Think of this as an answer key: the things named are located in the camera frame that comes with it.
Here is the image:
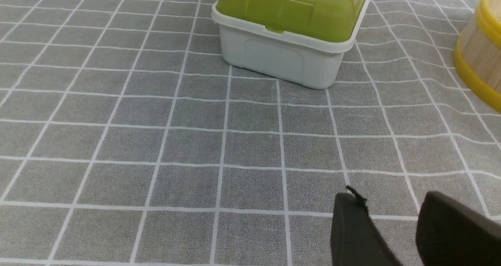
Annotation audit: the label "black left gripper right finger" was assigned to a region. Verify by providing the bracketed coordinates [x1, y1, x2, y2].
[415, 191, 501, 266]

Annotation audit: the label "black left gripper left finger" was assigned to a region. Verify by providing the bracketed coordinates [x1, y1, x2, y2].
[330, 186, 402, 266]

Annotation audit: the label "bamboo steamer basket yellow rims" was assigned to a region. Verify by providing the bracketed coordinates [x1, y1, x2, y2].
[453, 0, 501, 112]

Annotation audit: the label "green lidded white storage box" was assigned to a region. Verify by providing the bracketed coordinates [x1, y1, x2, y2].
[211, 0, 370, 90]

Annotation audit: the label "grey checked tablecloth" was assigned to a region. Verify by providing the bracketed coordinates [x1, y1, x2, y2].
[0, 0, 500, 266]

